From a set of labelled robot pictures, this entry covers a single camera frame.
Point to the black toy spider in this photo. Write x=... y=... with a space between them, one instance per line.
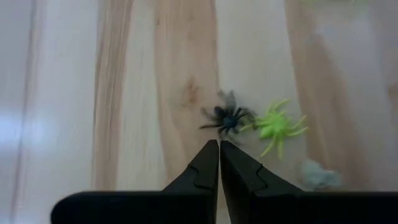
x=228 y=120

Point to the white toy skull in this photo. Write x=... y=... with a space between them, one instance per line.
x=318 y=178

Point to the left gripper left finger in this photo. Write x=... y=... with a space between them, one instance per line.
x=202 y=180

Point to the green toy spider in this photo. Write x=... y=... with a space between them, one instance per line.
x=275 y=127

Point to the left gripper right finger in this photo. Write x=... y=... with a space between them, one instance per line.
x=242 y=183

